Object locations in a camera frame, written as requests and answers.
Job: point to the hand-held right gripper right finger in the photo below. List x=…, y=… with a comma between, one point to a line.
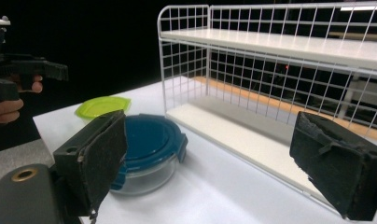
x=339, y=165

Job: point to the ceiling light strip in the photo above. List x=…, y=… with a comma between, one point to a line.
x=362, y=8

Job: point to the clear container with green lid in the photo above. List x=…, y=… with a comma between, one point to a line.
x=101, y=105

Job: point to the glass container with blue lid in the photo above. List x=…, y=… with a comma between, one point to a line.
x=152, y=146

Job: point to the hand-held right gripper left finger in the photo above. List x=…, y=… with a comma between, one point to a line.
x=96, y=161

